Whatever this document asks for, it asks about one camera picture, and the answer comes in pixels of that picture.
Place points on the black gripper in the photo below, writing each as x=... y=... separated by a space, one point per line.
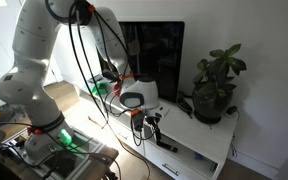
x=152 y=120

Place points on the black remote control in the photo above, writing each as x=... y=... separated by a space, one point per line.
x=167 y=146

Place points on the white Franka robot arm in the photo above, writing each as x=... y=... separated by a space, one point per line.
x=34 y=66

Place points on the small white flat device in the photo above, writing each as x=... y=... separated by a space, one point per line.
x=163 y=110

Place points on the white TV stand cabinet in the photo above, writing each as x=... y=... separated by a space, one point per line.
x=190 y=130

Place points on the black oval gadget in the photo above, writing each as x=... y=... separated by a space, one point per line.
x=184 y=104

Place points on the dark round plant pot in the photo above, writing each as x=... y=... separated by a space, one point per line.
x=210 y=105

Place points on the green open box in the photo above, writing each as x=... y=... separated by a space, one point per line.
x=100 y=88

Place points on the black flat screen TV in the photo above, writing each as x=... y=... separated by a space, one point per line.
x=157 y=56

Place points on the black power adapter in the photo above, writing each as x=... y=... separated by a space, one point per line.
x=231 y=109

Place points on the green leafy houseplant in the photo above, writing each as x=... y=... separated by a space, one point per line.
x=220 y=66

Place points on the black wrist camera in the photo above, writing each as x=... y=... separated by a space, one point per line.
x=138 y=122

